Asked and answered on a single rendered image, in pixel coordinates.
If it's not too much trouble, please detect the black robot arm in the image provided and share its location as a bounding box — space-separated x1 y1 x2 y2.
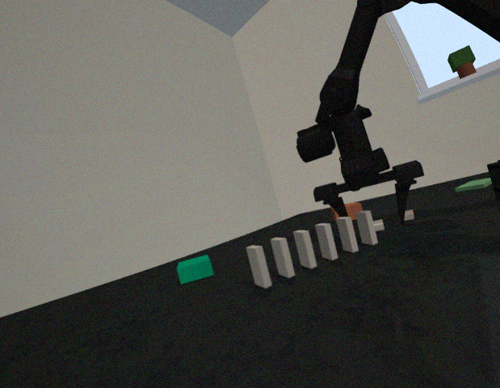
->
296 0 500 192

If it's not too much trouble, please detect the orange-brown block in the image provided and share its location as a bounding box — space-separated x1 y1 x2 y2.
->
331 202 363 223

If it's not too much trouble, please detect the grey domino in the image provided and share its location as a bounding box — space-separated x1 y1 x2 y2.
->
336 217 359 253
404 209 414 221
271 237 296 278
315 223 338 260
246 245 272 289
373 219 384 231
293 230 317 269
355 210 378 245

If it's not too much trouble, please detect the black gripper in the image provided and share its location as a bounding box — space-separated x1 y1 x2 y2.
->
313 141 425 224

